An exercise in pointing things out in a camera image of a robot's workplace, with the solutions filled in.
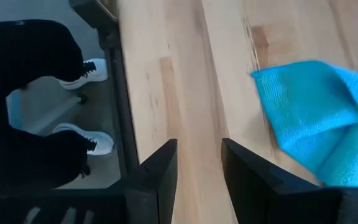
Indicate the person's foot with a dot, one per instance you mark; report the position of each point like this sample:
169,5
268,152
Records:
99,141
89,73

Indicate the black metal table frame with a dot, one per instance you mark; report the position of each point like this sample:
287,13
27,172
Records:
117,77

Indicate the person's leg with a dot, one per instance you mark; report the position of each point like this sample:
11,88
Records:
26,53
30,158

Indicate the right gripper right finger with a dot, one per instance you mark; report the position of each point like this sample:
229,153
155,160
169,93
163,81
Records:
253,193

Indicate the blue microfibre cloth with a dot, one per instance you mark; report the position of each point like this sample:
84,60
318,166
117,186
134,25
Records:
319,118

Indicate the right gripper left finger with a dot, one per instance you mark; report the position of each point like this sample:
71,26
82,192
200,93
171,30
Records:
154,186

